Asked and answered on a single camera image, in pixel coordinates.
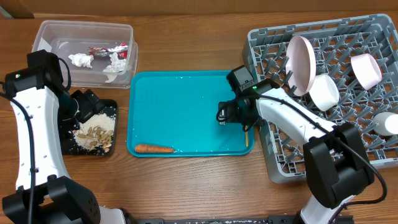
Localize wooden chopstick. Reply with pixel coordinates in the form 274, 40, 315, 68
245, 132, 249, 147

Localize rice and food scraps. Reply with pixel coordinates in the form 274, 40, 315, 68
73, 114, 116, 154

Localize white napkin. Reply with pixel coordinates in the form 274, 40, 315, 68
68, 53, 94, 68

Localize red foil wrapper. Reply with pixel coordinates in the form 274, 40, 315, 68
88, 42, 129, 59

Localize orange carrot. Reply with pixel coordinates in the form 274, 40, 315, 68
134, 144, 175, 154

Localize large pink plate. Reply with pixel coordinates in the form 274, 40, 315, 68
285, 35, 316, 96

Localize cream bowl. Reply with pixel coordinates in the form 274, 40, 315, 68
309, 73, 340, 111

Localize small pink bowl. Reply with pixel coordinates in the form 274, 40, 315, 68
351, 54, 382, 90

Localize white cup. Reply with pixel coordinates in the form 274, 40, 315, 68
373, 112, 398, 136

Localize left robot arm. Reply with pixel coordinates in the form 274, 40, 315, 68
1, 50, 134, 223

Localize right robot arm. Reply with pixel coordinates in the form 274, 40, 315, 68
216, 65, 374, 223

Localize grey dishwasher rack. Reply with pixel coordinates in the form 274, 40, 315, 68
242, 14, 397, 169

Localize black tray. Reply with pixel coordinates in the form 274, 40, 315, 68
58, 100, 118, 156

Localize clear plastic bin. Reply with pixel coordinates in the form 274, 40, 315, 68
32, 20, 137, 89

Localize teal serving tray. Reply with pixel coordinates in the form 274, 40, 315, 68
127, 70, 255, 157

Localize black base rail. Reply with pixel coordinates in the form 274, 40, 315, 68
136, 215, 295, 224

